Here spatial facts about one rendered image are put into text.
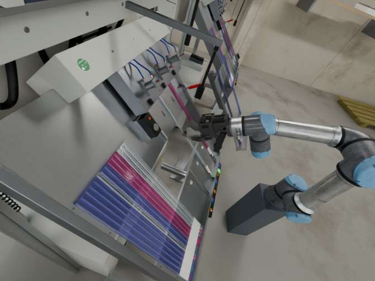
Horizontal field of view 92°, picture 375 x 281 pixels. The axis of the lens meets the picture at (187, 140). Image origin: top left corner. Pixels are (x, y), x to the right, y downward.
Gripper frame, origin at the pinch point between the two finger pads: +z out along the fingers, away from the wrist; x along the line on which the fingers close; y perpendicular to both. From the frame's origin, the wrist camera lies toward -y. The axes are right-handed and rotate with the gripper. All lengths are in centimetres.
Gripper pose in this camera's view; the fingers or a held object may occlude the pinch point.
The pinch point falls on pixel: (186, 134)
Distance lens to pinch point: 78.7
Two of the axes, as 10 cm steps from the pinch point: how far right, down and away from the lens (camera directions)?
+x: -2.7, 6.7, -6.9
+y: -3.1, -7.4, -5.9
